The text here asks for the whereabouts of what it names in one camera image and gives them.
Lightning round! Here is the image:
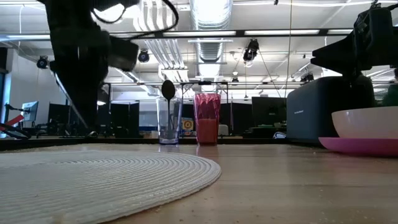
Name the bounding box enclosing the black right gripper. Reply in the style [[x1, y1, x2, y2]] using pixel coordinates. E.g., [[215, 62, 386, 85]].
[[310, 2, 398, 77]]

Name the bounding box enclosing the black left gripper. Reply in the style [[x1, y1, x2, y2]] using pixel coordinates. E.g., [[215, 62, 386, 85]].
[[49, 26, 140, 76]]

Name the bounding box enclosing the pale pink plastic bowl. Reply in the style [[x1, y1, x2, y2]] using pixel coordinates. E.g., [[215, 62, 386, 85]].
[[331, 105, 398, 139]]

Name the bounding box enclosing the magenta plastic plate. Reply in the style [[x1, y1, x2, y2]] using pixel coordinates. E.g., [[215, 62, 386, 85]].
[[318, 136, 398, 157]]

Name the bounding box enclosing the red faceted plastic tumbler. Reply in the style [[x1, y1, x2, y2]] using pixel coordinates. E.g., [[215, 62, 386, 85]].
[[193, 92, 222, 147]]

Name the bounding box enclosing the white round woven placemat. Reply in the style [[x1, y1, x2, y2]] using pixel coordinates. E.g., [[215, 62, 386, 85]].
[[0, 151, 223, 224]]

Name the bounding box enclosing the dark grey toaster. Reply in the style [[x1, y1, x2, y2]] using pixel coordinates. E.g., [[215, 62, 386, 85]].
[[285, 73, 376, 145]]

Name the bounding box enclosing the black office cabinet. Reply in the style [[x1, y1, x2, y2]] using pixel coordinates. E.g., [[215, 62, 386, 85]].
[[109, 100, 141, 138]]

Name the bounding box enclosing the clear glass tumbler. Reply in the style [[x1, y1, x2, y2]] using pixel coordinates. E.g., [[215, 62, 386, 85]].
[[155, 96, 183, 146]]

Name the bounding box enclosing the black display screen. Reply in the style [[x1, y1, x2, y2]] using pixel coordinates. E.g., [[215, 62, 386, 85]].
[[251, 96, 288, 127]]

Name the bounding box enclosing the yellow round-logo sign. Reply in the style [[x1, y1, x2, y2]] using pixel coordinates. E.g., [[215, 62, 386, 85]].
[[181, 118, 195, 132]]

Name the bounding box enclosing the black overhead light bar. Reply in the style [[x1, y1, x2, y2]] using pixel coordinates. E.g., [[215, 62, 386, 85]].
[[0, 28, 398, 40]]

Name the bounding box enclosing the grey computer monitor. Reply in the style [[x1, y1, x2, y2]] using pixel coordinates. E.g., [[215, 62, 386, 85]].
[[21, 100, 40, 123]]

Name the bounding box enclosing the red and black machine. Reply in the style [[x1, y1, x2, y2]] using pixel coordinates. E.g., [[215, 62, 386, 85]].
[[0, 103, 32, 139]]

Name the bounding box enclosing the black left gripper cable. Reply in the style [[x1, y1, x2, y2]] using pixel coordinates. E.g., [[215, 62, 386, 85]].
[[90, 0, 180, 42]]

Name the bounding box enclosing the black aluminium table frame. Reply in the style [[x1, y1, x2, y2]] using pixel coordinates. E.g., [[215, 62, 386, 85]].
[[0, 136, 322, 152]]

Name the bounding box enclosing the silver ceiling air duct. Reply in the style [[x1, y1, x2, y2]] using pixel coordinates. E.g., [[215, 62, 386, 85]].
[[189, 0, 234, 94]]

